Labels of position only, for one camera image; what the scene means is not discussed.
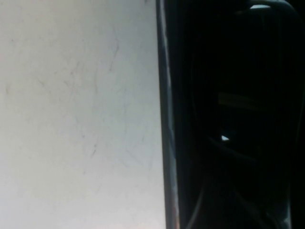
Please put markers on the black open glasses case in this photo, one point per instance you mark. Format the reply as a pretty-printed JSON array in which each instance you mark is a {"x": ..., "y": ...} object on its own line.
[{"x": 166, "y": 119}]

